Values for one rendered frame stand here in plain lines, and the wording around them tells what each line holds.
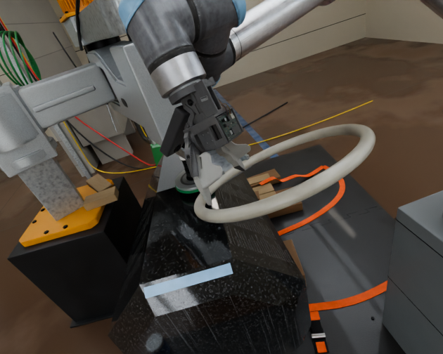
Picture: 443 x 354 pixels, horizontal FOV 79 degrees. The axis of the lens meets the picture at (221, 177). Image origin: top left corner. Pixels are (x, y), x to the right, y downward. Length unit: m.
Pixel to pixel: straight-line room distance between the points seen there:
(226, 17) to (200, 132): 0.21
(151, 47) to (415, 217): 1.00
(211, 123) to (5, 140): 1.37
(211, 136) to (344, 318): 1.52
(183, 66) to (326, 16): 6.79
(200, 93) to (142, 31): 0.13
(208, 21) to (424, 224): 0.93
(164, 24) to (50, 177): 1.47
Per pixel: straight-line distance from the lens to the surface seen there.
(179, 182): 1.39
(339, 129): 0.83
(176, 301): 1.07
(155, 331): 1.19
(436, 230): 1.13
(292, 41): 6.87
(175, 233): 1.20
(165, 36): 0.49
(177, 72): 0.47
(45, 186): 1.86
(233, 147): 0.55
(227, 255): 1.03
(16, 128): 1.70
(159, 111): 1.13
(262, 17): 0.76
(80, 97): 1.74
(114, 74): 1.50
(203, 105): 0.48
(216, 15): 0.54
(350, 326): 1.82
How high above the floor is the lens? 1.64
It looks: 33 degrees down
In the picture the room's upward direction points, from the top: 18 degrees counter-clockwise
